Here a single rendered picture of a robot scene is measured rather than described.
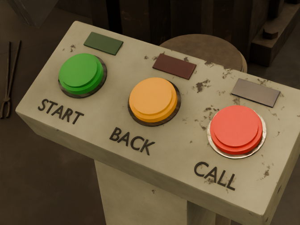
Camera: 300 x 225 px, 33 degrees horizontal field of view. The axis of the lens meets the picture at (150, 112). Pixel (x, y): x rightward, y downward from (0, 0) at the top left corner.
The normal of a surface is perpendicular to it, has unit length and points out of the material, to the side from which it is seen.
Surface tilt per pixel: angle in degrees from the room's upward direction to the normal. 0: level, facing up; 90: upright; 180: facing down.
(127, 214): 90
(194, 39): 0
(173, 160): 20
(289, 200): 0
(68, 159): 0
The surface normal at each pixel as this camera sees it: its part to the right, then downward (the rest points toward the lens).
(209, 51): -0.05, -0.73
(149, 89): -0.22, -0.47
